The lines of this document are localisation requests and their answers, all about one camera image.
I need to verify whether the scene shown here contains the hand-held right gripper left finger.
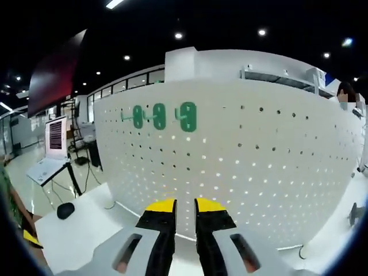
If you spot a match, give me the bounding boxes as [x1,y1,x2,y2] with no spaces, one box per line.
[91,198,178,276]

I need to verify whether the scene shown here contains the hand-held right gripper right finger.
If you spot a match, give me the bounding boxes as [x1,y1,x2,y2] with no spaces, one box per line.
[194,197,293,276]

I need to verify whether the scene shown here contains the white perforated mounting plate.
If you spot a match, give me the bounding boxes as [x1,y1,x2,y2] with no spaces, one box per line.
[94,79,365,259]

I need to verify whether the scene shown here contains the green hook assembly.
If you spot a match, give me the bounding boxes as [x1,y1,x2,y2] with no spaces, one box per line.
[120,105,144,129]
[172,102,198,133]
[143,103,167,130]

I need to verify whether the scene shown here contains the black rounded puck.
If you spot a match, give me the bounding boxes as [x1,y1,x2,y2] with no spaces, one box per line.
[56,202,75,220]

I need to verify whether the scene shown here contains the black laptop tripod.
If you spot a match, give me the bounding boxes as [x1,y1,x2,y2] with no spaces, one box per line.
[50,162,83,199]

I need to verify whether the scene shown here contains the black computer tower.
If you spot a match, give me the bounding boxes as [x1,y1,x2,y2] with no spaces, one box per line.
[89,140,103,170]

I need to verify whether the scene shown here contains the open white laptop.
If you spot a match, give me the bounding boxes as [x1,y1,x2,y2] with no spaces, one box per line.
[25,116,72,187]

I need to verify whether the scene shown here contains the black curved object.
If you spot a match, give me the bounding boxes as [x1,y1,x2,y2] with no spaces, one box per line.
[348,202,366,228]

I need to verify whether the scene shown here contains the grey metal shelf rack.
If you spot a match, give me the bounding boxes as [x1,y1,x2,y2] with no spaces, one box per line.
[240,64,340,98]

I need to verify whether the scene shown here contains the large white storage box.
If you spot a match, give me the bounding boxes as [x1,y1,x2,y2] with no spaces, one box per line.
[305,67,327,87]

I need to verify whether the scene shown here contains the round ceiling spotlights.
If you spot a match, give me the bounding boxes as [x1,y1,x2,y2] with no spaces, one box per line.
[14,28,360,87]

